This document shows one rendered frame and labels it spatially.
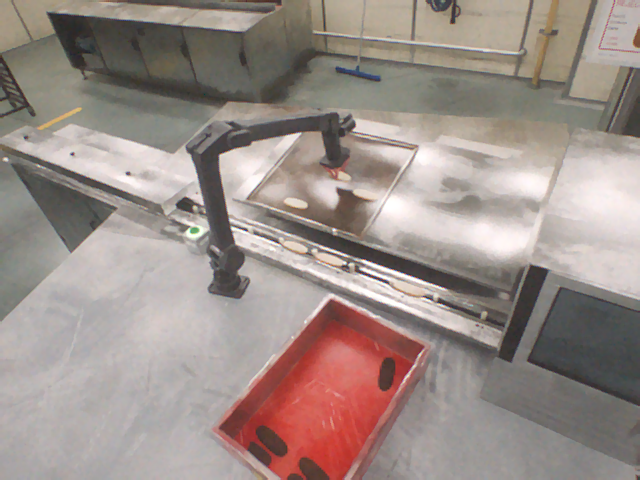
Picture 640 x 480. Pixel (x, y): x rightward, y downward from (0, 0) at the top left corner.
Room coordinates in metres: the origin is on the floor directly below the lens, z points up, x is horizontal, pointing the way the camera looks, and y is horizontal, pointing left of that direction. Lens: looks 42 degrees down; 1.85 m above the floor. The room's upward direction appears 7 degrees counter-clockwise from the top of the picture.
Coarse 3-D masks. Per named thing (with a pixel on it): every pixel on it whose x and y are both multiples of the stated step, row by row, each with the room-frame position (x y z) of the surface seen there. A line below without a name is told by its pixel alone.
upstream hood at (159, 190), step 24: (0, 144) 2.02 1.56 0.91; (24, 144) 1.97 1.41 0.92; (48, 144) 1.94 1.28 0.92; (72, 144) 1.91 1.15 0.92; (48, 168) 1.80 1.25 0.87; (72, 168) 1.68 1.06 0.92; (96, 168) 1.65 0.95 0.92; (120, 168) 1.63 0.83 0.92; (144, 168) 1.60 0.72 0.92; (120, 192) 1.47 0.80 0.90; (144, 192) 1.42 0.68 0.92; (168, 192) 1.40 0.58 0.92; (192, 192) 1.45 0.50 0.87
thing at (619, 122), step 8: (632, 72) 1.28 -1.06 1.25; (632, 80) 1.27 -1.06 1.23; (632, 88) 1.26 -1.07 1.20; (624, 96) 1.27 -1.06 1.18; (632, 96) 1.26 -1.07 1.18; (624, 104) 1.26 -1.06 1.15; (632, 104) 1.25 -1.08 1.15; (616, 112) 1.29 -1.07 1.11; (624, 112) 1.26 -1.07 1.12; (616, 120) 1.27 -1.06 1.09; (624, 120) 1.25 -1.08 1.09; (616, 128) 1.26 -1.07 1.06
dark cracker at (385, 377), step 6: (384, 360) 0.61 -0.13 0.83; (390, 360) 0.61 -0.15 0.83; (384, 366) 0.59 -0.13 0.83; (390, 366) 0.59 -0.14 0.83; (384, 372) 0.57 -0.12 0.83; (390, 372) 0.57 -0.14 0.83; (378, 378) 0.56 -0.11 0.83; (384, 378) 0.56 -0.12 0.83; (390, 378) 0.55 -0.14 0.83; (378, 384) 0.54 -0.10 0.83; (384, 384) 0.54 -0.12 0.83; (390, 384) 0.54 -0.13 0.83; (384, 390) 0.53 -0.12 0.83
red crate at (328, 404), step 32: (320, 352) 0.66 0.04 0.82; (352, 352) 0.65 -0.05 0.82; (384, 352) 0.64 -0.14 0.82; (288, 384) 0.58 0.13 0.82; (320, 384) 0.57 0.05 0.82; (352, 384) 0.56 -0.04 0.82; (256, 416) 0.50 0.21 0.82; (288, 416) 0.49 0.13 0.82; (320, 416) 0.48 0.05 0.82; (352, 416) 0.47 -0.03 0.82; (288, 448) 0.41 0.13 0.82; (320, 448) 0.40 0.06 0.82; (352, 448) 0.40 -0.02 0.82
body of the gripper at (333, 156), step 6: (330, 150) 1.25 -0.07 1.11; (336, 150) 1.25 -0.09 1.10; (342, 150) 1.30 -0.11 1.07; (348, 150) 1.29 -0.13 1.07; (324, 156) 1.29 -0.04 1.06; (330, 156) 1.26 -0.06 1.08; (336, 156) 1.26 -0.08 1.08; (342, 156) 1.27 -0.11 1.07; (324, 162) 1.26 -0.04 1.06; (330, 162) 1.25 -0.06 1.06; (336, 162) 1.25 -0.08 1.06
